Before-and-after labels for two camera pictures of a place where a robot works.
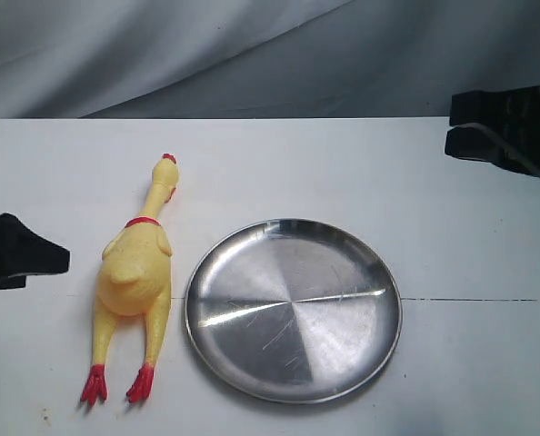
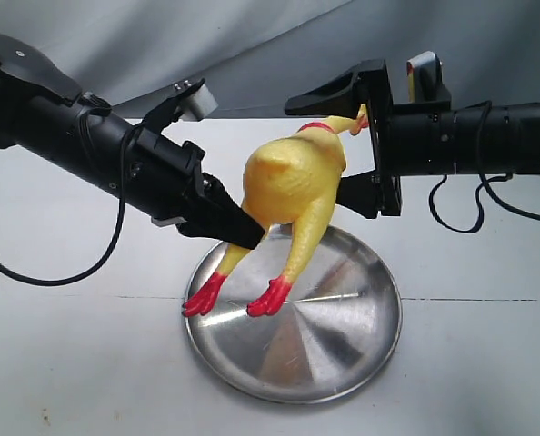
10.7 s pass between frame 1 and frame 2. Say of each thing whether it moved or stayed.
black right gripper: moved
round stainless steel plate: stayed
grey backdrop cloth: stayed
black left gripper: moved
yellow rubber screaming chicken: moved
